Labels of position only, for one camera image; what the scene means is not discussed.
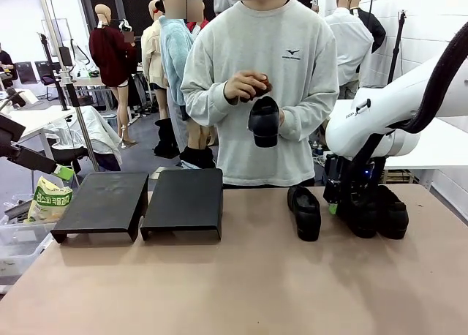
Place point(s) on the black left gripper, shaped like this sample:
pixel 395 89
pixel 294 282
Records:
pixel 11 134

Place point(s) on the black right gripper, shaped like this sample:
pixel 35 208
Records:
pixel 351 177

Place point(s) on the black leather shoe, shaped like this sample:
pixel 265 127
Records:
pixel 305 218
pixel 264 124
pixel 395 218
pixel 362 225

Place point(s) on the brown shoe brush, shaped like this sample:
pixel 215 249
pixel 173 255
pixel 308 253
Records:
pixel 266 86

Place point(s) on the person's right forearm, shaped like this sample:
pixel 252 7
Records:
pixel 204 101

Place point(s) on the person's left forearm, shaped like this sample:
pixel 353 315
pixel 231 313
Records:
pixel 311 119

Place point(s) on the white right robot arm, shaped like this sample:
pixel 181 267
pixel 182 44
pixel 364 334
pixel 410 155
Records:
pixel 384 108

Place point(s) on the black metal shoe stand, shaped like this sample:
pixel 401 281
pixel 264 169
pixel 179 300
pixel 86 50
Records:
pixel 186 199
pixel 106 199

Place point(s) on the person's left hand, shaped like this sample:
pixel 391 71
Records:
pixel 281 118

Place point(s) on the person's right hand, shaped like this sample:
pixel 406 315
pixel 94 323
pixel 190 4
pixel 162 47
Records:
pixel 237 84

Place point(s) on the green yellow snack bag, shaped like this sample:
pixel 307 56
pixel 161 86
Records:
pixel 47 203

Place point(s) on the black chair back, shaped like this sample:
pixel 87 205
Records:
pixel 25 72

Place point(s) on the clear plastic bin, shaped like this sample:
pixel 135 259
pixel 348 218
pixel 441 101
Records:
pixel 22 247

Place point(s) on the seated person in black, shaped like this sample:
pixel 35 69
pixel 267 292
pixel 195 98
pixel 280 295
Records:
pixel 6 62

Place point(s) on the mannequin in maroon sweater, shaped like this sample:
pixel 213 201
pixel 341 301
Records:
pixel 109 57

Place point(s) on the black boots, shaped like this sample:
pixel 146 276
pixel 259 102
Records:
pixel 166 141

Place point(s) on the silver metal pole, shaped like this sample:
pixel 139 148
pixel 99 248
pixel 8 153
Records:
pixel 55 29

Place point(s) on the mannequin in beige jacket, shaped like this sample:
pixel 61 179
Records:
pixel 151 53

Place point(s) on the mannequin in white shirt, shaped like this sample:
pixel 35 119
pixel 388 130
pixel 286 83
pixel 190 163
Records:
pixel 347 38

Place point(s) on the black tripod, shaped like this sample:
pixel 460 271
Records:
pixel 397 49

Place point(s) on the mannequin in light blue fleece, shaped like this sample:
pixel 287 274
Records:
pixel 175 57

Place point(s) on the mannequin in black jacket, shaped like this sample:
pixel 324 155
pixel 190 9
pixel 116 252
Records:
pixel 374 29

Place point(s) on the person in grey sweatshirt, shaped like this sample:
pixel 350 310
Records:
pixel 263 38

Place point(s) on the mannequin in red top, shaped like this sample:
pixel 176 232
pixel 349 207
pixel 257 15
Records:
pixel 195 11

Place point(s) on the mannequin in grey hoodie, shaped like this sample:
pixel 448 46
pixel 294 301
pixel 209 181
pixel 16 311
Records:
pixel 221 0

